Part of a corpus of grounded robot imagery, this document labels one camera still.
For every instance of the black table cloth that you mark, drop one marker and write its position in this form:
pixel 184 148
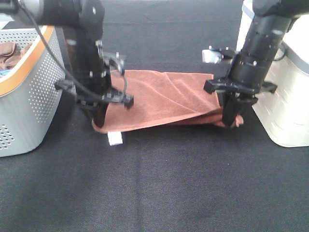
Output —
pixel 161 179

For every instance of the white storage bin grey rim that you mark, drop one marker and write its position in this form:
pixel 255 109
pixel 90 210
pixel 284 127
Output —
pixel 285 114

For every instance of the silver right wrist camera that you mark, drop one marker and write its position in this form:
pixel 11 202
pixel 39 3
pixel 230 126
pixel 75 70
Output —
pixel 212 55

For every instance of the brown towels in basket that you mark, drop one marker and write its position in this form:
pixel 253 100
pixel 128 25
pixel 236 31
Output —
pixel 10 54

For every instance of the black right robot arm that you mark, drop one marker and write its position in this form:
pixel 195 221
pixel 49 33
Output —
pixel 271 21

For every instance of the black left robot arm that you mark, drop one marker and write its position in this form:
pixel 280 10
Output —
pixel 85 17

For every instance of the brown microfibre towel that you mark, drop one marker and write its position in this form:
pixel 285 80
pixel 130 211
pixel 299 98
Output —
pixel 164 98

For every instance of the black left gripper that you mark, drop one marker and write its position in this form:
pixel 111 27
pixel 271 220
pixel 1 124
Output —
pixel 100 91

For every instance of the grey perforated laundry basket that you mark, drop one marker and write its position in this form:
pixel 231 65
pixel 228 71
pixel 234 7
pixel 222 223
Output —
pixel 28 98

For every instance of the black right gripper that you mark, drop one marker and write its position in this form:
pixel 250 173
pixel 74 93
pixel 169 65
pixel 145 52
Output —
pixel 246 78

